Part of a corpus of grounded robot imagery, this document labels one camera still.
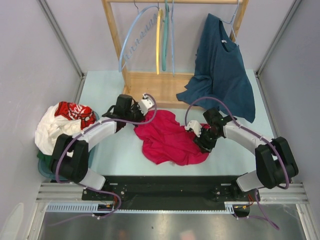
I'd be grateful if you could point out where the yellow hanger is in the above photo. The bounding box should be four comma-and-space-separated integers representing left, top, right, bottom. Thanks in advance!
155, 8, 163, 75

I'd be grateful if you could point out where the light blue wire hanger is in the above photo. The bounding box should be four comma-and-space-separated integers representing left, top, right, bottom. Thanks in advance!
222, 0, 242, 46

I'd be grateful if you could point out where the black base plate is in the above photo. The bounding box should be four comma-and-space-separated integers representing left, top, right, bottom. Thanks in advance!
81, 174, 261, 211

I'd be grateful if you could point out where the white slotted cable duct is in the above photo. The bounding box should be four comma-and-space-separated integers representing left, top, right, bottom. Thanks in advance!
46, 202, 235, 214

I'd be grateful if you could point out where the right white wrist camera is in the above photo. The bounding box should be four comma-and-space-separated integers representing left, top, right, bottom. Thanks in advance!
184, 120, 202, 138

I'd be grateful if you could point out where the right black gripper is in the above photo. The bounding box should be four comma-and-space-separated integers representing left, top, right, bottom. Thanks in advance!
192, 127, 221, 154

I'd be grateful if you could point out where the light blue notched hanger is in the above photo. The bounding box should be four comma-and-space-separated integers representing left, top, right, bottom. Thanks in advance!
118, 5, 160, 73

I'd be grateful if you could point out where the teal laundry basket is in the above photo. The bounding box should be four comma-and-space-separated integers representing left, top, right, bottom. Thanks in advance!
37, 111, 101, 180

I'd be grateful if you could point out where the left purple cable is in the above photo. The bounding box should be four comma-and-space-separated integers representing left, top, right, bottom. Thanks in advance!
54, 93, 158, 221

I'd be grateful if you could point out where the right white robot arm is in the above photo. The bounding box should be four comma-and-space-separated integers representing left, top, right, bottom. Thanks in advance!
185, 108, 299, 201

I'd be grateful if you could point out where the teal hanger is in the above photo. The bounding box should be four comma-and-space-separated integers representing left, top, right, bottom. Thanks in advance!
161, 0, 170, 71

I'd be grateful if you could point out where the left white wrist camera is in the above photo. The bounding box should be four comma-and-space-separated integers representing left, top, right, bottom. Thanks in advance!
138, 93, 154, 116

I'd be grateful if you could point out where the white and red shirt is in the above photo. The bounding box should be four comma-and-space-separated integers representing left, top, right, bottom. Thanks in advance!
34, 101, 97, 156

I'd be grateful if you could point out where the wooden clothes rack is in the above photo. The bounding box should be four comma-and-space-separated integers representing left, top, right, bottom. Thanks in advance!
102, 0, 249, 109

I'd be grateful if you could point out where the green garment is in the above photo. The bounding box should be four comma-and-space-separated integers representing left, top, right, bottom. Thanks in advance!
37, 150, 52, 165

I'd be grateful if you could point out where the dark blue t shirt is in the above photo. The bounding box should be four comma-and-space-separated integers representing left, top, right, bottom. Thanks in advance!
176, 14, 256, 123

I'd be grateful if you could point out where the pink t shirt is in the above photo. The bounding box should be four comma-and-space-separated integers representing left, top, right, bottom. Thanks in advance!
134, 110, 209, 166

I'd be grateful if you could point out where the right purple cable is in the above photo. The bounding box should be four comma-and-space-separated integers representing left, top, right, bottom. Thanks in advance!
184, 96, 291, 231

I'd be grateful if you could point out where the thin blue hanger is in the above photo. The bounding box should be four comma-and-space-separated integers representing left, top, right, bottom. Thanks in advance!
170, 0, 175, 77

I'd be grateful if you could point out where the purple cable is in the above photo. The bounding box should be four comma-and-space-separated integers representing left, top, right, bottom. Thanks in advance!
54, 93, 158, 221
184, 96, 291, 231

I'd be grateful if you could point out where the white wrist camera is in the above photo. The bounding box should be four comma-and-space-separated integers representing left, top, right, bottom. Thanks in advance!
184, 120, 202, 138
138, 93, 154, 116

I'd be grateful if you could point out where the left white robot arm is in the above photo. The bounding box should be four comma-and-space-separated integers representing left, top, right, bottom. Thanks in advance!
48, 94, 154, 200

